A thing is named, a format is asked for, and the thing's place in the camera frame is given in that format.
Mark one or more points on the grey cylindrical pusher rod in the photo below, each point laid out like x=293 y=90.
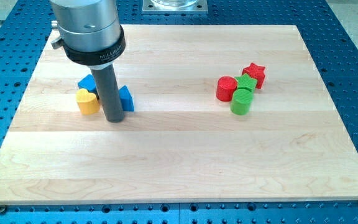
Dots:
x=106 y=85

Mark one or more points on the blue triangle block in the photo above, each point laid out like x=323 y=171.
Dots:
x=126 y=99

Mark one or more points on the light wooden board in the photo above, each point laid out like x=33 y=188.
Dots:
x=182 y=144

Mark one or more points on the left board clamp screw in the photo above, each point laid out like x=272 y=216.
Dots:
x=3 y=209

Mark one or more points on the blue cube block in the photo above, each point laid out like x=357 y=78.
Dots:
x=88 y=83

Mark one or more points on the yellow heart block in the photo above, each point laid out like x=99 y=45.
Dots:
x=87 y=102

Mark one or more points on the red cylinder block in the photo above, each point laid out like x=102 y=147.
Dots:
x=226 y=86

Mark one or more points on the green cylinder block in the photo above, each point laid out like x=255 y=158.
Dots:
x=241 y=101

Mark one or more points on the green star block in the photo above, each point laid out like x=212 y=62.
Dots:
x=246 y=82

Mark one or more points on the red star block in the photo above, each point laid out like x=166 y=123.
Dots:
x=257 y=72

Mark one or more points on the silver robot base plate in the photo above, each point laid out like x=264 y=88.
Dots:
x=171 y=6

